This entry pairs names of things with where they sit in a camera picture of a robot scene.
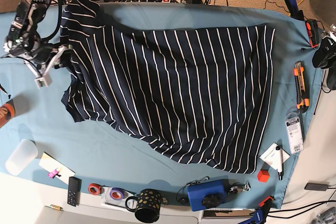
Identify orange black clamp right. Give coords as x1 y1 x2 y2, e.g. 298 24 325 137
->
306 19 320 48

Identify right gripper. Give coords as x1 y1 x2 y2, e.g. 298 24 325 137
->
23 44 72 89

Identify navy white striped t-shirt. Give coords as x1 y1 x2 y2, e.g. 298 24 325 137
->
60 0 276 174

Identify translucent plastic cup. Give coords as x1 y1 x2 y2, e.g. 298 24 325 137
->
5 139 38 176

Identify clear plastic blister pack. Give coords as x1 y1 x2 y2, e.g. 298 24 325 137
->
285 112 304 154

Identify orange can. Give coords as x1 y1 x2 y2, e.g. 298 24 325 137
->
0 103 15 127

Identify purple tape roll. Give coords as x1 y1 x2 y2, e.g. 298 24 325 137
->
110 187 124 201

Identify metal carabiner keys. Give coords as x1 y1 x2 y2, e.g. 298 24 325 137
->
228 181 251 195

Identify white paper card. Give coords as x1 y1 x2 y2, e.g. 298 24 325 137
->
259 143 290 170

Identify blue orange clamp bottom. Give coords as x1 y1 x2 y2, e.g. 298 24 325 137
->
239 196 274 224

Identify white cardboard sheet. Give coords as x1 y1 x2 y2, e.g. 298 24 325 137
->
39 152 75 185

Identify blue box with black knob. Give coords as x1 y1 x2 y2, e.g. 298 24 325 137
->
187 180 227 211

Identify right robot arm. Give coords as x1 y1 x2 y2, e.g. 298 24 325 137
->
1 0 73 89

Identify black mug gold dots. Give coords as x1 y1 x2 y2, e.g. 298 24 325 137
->
125 189 162 223

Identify red tape roll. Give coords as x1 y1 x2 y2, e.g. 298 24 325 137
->
88 183 102 195

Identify white marker pen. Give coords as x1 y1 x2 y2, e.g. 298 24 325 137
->
275 145 283 180

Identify orange black utility knife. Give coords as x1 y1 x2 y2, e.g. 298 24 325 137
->
294 61 309 114

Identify black remote control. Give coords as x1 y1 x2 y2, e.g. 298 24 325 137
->
67 176 81 207

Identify blue clamp top right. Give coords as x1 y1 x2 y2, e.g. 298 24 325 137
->
284 0 304 21

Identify light blue tablecloth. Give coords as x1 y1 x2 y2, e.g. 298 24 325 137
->
1 3 322 208

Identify red cube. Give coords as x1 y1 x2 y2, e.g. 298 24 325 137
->
257 169 270 183

